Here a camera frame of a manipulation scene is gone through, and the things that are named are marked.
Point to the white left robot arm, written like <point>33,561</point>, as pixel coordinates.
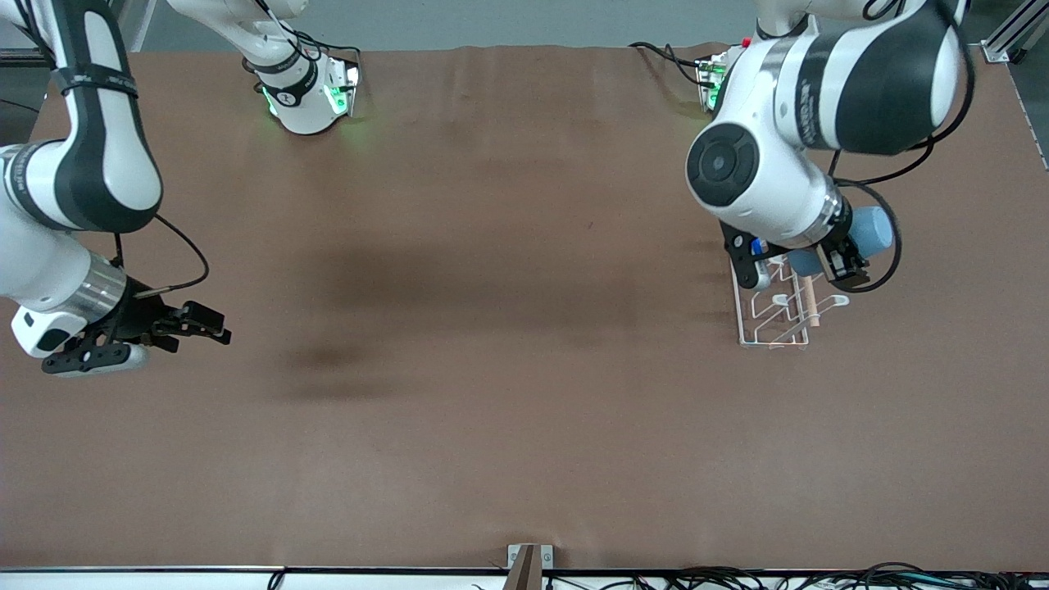
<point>762,188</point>

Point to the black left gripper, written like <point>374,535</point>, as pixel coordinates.
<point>837,250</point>

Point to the blue plastic cup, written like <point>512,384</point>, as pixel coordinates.
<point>873,229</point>

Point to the brown table mat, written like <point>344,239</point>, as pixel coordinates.
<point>492,369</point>

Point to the brown wooden post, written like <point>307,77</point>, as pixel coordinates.
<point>524,569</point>

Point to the small metal bracket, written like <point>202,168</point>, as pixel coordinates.
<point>547,557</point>

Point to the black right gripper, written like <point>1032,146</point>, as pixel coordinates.
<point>138,320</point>

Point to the aluminium frame profile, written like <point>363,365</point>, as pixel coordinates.
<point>1012,33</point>
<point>16,56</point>

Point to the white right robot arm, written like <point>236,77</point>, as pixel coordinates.
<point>106,164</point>

